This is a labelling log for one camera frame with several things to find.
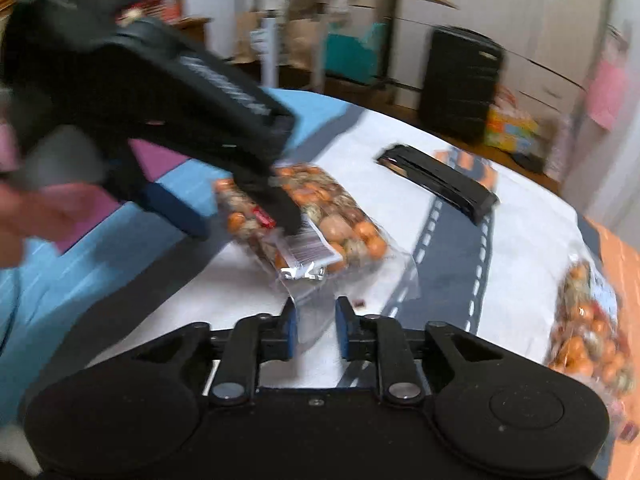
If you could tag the pink hanging bag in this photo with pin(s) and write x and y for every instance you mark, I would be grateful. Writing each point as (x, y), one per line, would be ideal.
(607, 90)

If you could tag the clear bag of coated peanuts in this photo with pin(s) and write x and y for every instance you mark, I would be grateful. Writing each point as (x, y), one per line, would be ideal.
(345, 225)
(585, 340)

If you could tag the person's left hand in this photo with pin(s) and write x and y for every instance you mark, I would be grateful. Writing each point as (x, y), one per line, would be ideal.
(35, 215)

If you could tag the brown paper bag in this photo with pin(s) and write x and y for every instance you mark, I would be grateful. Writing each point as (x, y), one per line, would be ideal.
(302, 40)
(247, 40)

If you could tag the road print blanket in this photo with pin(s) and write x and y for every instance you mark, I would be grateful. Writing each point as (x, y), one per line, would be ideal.
(450, 270)

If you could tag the black flat case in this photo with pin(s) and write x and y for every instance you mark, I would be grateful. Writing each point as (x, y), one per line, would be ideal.
(445, 185)

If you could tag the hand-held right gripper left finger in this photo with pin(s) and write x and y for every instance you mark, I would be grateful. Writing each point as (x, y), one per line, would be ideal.
(289, 330)

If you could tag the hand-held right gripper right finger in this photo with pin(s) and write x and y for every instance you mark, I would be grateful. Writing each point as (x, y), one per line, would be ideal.
(342, 330)

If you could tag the teal shopping bag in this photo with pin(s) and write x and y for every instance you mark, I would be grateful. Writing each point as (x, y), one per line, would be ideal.
(352, 57)

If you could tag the wooden cabinet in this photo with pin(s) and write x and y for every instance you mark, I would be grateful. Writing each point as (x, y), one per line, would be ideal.
(195, 37)

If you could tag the black suitcase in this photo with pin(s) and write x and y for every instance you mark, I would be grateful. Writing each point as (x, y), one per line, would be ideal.
(460, 85)

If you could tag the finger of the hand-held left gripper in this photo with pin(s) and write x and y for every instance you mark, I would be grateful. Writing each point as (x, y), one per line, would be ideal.
(170, 207)
(275, 205)

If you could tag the dark slippers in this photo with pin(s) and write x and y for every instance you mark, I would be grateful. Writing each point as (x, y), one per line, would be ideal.
(530, 161)

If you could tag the pink cardboard box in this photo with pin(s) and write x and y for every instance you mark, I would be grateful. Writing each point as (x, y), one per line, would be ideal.
(155, 160)

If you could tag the colourful cardboard box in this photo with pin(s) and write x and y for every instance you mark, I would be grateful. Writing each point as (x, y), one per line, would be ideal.
(510, 125)

